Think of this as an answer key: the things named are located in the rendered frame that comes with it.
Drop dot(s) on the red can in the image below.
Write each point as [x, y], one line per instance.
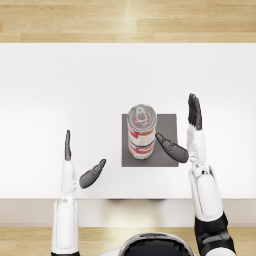
[142, 124]
[141, 150]

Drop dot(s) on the dark grey square mat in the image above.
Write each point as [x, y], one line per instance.
[166, 133]

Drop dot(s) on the robot body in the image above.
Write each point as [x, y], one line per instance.
[156, 245]

